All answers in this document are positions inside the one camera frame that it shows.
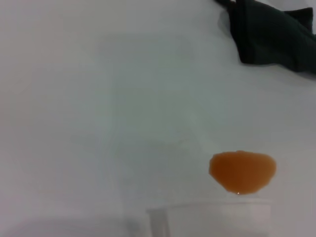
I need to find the brown water stain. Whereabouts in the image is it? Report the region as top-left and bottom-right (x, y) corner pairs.
(209, 150), (277, 196)

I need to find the white paper cup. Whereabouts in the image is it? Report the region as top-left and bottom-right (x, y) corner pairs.
(145, 197), (275, 237)

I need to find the dark blue rag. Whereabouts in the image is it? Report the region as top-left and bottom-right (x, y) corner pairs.
(214, 0), (316, 76)

